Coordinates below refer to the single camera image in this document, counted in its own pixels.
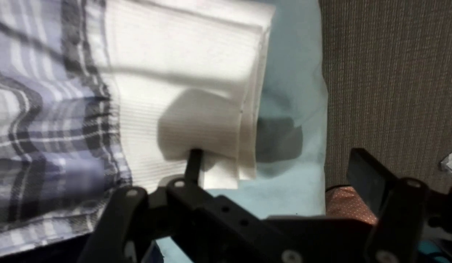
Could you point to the checked white blue trousers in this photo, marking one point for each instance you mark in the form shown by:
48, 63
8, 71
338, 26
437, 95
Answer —
59, 149

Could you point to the red patterned cloth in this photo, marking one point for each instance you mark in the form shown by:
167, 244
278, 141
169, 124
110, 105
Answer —
344, 201

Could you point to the light blue bed sheet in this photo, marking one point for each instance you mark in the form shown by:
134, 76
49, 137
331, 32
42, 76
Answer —
291, 121

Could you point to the white folded garment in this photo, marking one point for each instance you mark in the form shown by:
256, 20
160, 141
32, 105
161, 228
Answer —
188, 73

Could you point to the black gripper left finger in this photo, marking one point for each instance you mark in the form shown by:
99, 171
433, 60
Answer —
194, 165

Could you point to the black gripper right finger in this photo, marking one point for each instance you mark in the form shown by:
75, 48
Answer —
368, 178

